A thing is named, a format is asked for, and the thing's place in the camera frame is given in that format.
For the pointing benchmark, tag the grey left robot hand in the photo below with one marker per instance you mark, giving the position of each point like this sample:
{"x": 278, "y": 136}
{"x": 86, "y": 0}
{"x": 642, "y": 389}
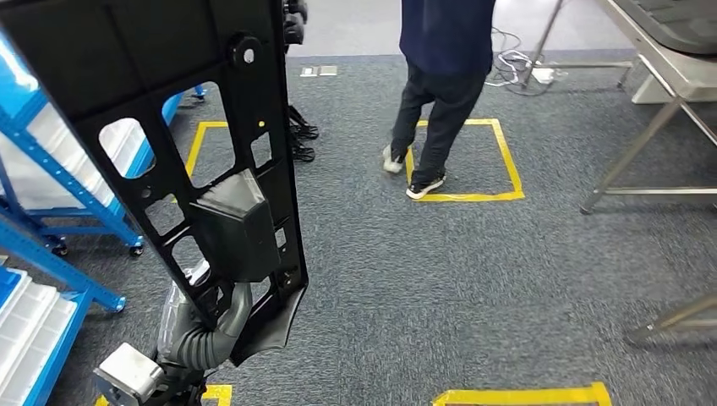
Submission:
{"x": 173, "y": 314}

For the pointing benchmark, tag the black plastic panel part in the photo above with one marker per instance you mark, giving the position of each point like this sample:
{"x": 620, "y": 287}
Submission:
{"x": 168, "y": 56}

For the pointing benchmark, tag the blue metal shelf rack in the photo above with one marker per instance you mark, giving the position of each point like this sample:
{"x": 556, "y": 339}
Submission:
{"x": 56, "y": 263}
{"x": 67, "y": 179}

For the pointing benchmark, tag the clear plastic hand wrap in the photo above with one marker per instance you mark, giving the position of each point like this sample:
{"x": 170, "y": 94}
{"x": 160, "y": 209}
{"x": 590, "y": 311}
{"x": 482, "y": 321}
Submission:
{"x": 171, "y": 314}

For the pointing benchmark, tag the grey floor outlet plate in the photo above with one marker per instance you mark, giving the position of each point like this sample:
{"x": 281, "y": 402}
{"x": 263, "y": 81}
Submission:
{"x": 309, "y": 71}
{"x": 328, "y": 70}

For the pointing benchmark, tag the black tripod stand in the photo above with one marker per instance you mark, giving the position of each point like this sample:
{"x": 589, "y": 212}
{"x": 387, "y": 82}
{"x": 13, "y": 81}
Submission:
{"x": 294, "y": 28}

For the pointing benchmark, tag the yellow floor tape square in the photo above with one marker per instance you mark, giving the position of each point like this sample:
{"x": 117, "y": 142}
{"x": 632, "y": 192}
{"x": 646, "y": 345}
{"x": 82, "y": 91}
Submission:
{"x": 508, "y": 157}
{"x": 521, "y": 395}

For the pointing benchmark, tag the person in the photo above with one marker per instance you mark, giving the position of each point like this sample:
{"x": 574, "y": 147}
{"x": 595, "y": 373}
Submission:
{"x": 442, "y": 33}

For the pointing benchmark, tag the white power strip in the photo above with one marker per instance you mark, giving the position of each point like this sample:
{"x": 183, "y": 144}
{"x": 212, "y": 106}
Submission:
{"x": 543, "y": 75}

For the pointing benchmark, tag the dark grey moulded mat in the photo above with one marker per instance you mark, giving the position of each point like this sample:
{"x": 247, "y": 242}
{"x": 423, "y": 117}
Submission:
{"x": 678, "y": 22}

